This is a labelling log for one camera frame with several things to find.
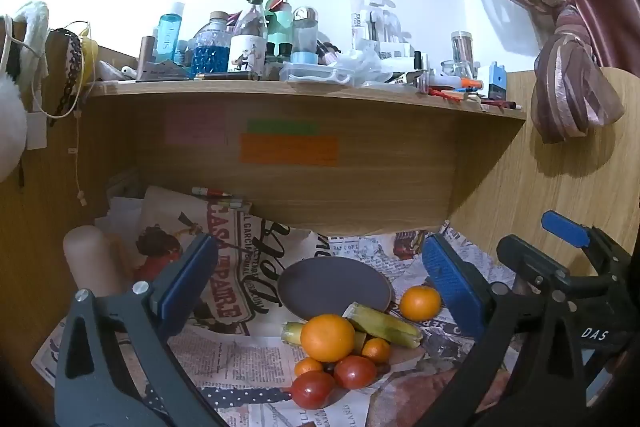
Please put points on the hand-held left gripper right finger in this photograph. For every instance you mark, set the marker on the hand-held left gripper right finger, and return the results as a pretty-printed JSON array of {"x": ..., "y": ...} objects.
[{"x": 450, "y": 277}]

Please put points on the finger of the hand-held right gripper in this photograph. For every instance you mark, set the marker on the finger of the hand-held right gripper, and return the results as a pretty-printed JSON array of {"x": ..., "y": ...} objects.
[
  {"x": 525, "y": 257},
  {"x": 565, "y": 227}
]

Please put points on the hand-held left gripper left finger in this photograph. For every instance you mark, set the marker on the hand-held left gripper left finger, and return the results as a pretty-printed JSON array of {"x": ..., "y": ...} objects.
[{"x": 182, "y": 287}]

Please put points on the orange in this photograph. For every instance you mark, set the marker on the orange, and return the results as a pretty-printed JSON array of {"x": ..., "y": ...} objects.
[
  {"x": 327, "y": 337},
  {"x": 420, "y": 303}
]

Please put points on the dark round plate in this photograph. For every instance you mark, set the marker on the dark round plate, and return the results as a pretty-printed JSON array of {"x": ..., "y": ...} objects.
[{"x": 330, "y": 287}]

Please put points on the red tomato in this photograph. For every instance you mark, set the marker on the red tomato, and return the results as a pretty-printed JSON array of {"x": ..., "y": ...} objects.
[
  {"x": 355, "y": 372},
  {"x": 312, "y": 389}
]

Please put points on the newspaper print cloth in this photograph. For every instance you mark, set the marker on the newspaper print cloth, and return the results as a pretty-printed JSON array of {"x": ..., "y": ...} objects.
[{"x": 235, "y": 357}]

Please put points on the beige cylindrical tumbler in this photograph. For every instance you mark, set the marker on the beige cylindrical tumbler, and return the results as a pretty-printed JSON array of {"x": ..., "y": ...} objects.
[{"x": 90, "y": 257}]

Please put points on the yellow and red pen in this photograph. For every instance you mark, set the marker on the yellow and red pen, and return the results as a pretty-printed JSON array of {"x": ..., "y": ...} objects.
[{"x": 235, "y": 203}]

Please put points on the red and white pen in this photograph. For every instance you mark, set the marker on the red and white pen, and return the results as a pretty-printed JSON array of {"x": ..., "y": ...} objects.
[{"x": 212, "y": 192}]

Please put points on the small tangerine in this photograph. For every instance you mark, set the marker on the small tangerine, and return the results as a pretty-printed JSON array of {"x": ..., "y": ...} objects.
[
  {"x": 307, "y": 366},
  {"x": 376, "y": 349}
]

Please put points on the wooden desk shelf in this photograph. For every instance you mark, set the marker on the wooden desk shelf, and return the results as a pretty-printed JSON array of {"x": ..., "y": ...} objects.
[{"x": 350, "y": 197}]

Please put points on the blue stamp box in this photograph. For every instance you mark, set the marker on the blue stamp box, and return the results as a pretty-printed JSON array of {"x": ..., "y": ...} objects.
[{"x": 496, "y": 82}]

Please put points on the pink sticky note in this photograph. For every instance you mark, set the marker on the pink sticky note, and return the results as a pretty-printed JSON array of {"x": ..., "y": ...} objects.
[{"x": 195, "y": 124}]

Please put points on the striped mauve curtain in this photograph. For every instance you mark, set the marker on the striped mauve curtain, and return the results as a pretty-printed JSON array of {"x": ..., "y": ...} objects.
[{"x": 575, "y": 57}]

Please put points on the orange marker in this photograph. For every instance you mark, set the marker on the orange marker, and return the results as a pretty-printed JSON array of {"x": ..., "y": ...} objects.
[{"x": 470, "y": 83}]

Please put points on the orange sticky note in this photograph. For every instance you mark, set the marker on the orange sticky note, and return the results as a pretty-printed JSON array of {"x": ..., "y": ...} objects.
[{"x": 290, "y": 150}]

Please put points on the green sticky note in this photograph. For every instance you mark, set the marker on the green sticky note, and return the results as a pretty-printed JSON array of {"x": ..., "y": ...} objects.
[{"x": 282, "y": 127}]

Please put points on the clear jar with brown sticks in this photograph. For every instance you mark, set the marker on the clear jar with brown sticks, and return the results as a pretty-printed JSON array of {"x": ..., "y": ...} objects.
[{"x": 462, "y": 52}]

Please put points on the white desk organizer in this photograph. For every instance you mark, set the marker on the white desk organizer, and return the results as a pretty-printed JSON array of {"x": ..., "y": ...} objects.
[{"x": 400, "y": 54}]

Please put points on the clear plastic bag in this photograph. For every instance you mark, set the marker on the clear plastic bag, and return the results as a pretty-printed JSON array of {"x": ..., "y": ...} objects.
[{"x": 365, "y": 64}]

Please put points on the brown tube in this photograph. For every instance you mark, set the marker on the brown tube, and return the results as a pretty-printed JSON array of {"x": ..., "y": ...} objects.
[{"x": 147, "y": 57}]

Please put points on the round bottle with blue beads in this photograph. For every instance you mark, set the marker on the round bottle with blue beads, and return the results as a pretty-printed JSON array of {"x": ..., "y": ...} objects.
[{"x": 211, "y": 54}]

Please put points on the clear plastic box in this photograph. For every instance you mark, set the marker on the clear plastic box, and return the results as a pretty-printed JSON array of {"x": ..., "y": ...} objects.
[{"x": 315, "y": 72}]

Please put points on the black lace headband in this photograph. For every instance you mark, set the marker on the black lace headband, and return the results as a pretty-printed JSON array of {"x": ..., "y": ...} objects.
[{"x": 70, "y": 67}]

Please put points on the yellow cap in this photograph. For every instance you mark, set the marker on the yellow cap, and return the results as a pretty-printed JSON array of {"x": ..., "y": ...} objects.
[{"x": 90, "y": 57}]

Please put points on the light blue toner bottle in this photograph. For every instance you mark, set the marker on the light blue toner bottle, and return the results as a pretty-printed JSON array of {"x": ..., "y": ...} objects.
[{"x": 169, "y": 37}]

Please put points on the clear glass labelled bottle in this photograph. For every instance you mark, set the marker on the clear glass labelled bottle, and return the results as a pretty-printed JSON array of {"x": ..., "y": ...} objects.
[{"x": 247, "y": 42}]

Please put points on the toothbrush blister pack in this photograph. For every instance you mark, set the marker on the toothbrush blister pack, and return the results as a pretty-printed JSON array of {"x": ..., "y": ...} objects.
[{"x": 372, "y": 22}]

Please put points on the clear bottle with silver cap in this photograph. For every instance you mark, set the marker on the clear bottle with silver cap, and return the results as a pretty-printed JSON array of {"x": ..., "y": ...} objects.
[{"x": 305, "y": 37}]

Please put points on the green pump bottle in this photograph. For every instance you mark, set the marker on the green pump bottle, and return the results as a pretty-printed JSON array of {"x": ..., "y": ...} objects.
[{"x": 281, "y": 22}]

